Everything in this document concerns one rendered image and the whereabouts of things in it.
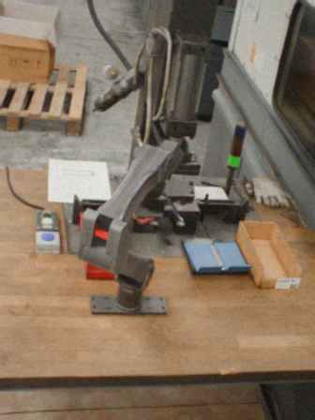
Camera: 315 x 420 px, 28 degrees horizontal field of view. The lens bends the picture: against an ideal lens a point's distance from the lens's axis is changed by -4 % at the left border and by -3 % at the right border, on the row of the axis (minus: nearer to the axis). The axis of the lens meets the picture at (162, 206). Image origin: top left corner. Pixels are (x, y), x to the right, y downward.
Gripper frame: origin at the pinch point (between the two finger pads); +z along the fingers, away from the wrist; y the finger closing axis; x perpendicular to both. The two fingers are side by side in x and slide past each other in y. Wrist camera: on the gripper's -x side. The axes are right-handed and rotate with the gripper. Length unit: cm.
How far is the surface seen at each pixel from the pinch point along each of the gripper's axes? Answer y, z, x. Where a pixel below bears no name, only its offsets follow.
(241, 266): -8.5, 13.5, -30.2
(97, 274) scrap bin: -10.2, 14.4, 10.3
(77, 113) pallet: 207, 225, -7
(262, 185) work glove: 37, 42, -54
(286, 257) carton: -4.0, 17.1, -46.6
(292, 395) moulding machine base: -32, 82, -70
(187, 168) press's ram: 20.7, 8.4, -16.6
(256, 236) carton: 7.5, 26.0, -41.7
